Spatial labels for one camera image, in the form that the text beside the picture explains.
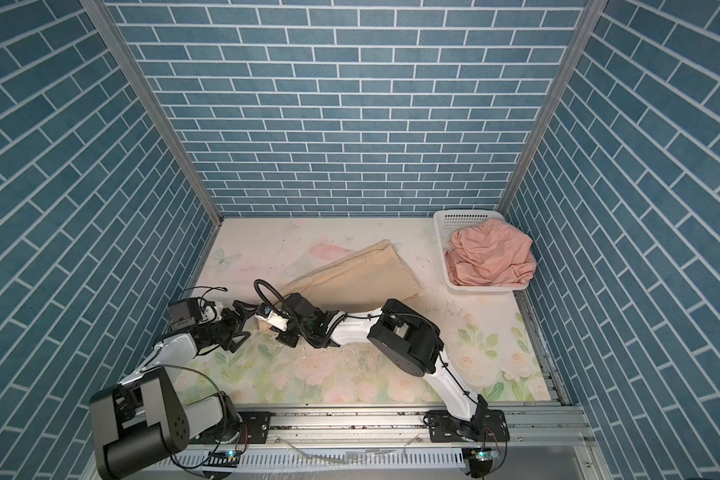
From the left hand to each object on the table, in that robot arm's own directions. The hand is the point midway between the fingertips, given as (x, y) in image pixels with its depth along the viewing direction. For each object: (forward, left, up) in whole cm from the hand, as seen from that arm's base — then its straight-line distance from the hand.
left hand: (255, 316), depth 87 cm
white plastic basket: (+37, -64, +2) cm, 74 cm away
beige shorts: (+16, -31, -4) cm, 35 cm away
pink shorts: (+21, -75, +4) cm, 78 cm away
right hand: (-1, -4, -2) cm, 5 cm away
